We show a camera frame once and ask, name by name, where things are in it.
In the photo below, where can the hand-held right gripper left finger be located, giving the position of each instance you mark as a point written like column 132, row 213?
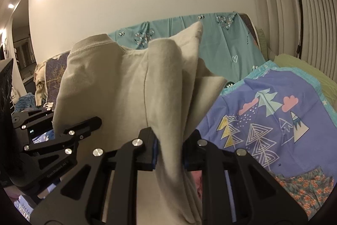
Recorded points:
column 147, row 152

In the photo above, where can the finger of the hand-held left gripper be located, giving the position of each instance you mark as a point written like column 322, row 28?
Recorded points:
column 73, row 131
column 31, row 119

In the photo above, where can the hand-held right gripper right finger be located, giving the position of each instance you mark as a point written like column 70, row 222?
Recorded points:
column 193, row 156

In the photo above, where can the beige shirt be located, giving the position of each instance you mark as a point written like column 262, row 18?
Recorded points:
column 105, row 82

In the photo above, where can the teal textured throw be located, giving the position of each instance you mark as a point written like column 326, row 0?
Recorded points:
column 25, row 101

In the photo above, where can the crumpled beige cloth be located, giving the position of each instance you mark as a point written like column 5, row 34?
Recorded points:
column 39, row 82

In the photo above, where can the dark tree-print pillow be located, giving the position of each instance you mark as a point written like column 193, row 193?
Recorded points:
column 52, row 74

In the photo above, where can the purple printed blanket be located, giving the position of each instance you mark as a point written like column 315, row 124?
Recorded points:
column 263, row 98

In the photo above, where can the teal printed sheet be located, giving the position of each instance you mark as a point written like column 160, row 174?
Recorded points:
column 210, row 43

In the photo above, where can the floral folded cloth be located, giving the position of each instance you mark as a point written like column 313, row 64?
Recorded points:
column 305, row 188

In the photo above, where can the green pillow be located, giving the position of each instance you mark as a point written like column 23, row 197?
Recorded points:
column 302, row 70

